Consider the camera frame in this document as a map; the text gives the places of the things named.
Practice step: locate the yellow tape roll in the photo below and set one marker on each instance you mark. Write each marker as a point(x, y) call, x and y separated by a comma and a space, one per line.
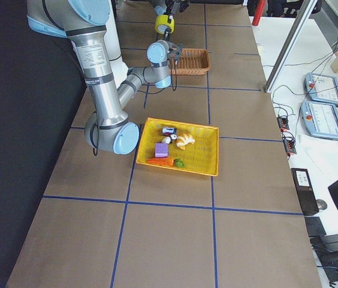
point(164, 22)

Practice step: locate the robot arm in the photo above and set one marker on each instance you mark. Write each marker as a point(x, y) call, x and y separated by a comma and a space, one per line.
point(91, 28)
point(169, 7)

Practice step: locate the yellow plastic basket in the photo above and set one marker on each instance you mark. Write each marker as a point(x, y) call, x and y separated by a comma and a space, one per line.
point(196, 150)

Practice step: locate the brown wicker basket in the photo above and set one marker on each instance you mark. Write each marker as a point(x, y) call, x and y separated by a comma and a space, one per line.
point(191, 62)

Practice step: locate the white black toy figure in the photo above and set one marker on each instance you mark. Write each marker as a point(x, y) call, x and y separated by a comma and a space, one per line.
point(169, 139)

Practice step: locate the purple cube block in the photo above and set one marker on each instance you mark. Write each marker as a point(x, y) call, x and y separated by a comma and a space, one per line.
point(161, 150)

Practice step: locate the blue white toy car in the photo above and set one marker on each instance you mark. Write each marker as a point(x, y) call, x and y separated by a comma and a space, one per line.
point(167, 131)

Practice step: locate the toy croissant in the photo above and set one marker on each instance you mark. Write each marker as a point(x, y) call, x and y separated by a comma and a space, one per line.
point(183, 140)

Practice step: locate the orange toy carrot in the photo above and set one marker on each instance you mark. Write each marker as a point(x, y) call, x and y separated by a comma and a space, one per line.
point(166, 161)

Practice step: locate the black power strip orange plugs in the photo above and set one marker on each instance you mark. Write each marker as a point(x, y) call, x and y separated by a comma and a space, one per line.
point(287, 137)

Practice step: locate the black box white labels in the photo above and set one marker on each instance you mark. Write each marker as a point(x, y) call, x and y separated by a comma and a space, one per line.
point(304, 191)

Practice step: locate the lower teach pendant tablet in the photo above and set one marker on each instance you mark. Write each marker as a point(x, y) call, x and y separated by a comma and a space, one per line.
point(320, 119)

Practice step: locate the teach pendant tablet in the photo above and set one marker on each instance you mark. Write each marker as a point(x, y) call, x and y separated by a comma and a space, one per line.
point(322, 88)
point(320, 119)

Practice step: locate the upper teach pendant tablet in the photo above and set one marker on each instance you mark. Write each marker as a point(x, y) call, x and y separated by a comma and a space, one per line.
point(322, 88)

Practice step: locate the red cylinder bottle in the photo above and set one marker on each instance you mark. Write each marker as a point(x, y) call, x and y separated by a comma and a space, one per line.
point(260, 6)

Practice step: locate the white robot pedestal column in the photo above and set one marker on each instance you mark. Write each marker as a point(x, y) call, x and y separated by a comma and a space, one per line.
point(113, 46)

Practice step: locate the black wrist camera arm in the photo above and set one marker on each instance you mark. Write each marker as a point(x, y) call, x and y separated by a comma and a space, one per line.
point(176, 52)

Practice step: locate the aluminium frame post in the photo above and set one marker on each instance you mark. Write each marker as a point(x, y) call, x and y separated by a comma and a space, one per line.
point(305, 12)

